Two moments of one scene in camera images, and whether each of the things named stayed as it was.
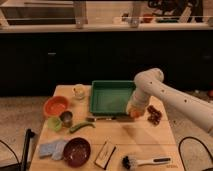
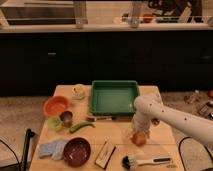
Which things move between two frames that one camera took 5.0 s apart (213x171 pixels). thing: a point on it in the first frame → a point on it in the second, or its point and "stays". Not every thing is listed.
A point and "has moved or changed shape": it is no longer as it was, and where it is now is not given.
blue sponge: [48, 148] stays
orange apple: [135, 114] has moved or changed shape
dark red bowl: [76, 152] stays
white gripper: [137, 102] → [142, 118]
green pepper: [75, 128] stays
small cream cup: [78, 91] stays
